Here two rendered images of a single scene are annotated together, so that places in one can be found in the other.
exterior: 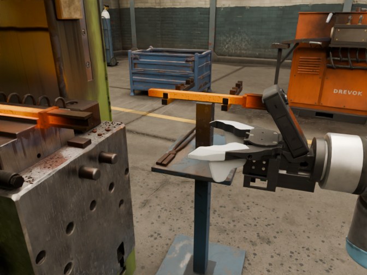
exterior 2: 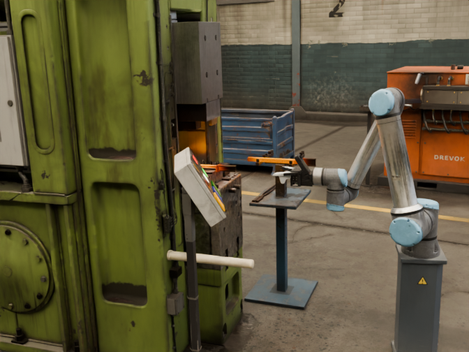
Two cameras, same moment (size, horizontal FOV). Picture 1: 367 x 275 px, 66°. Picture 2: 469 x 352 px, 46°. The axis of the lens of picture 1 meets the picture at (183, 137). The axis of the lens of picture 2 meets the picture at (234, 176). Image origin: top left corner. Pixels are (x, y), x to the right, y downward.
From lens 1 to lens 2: 2.43 m
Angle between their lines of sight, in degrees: 9
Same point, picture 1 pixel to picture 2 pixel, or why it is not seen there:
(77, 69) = (213, 147)
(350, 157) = (317, 173)
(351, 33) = (441, 95)
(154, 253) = (246, 284)
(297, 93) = not seen: hidden behind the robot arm
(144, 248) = not seen: hidden behind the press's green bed
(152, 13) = not seen: hidden behind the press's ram
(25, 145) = (213, 177)
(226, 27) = (316, 71)
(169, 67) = (241, 133)
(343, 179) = (317, 179)
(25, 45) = (191, 137)
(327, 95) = (428, 162)
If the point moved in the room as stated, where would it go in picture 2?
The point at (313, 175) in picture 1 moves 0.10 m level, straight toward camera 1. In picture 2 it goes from (310, 179) to (302, 184)
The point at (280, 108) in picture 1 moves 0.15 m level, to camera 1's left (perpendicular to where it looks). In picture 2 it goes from (299, 160) to (269, 160)
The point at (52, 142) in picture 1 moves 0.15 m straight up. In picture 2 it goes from (218, 177) to (217, 151)
